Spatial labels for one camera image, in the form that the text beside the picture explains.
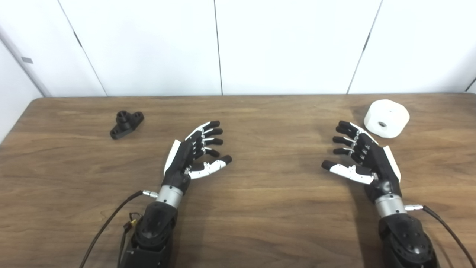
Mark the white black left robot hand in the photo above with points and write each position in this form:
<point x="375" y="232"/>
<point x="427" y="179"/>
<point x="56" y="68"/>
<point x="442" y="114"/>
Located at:
<point x="180" y="160"/>

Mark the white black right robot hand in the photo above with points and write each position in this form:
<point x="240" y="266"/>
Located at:
<point x="379" y="163"/>

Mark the round white piece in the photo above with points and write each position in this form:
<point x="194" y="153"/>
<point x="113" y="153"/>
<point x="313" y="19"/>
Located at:
<point x="386" y="115"/>

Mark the black flanged holder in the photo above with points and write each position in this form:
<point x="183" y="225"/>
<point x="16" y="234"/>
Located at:
<point x="126" y="124"/>

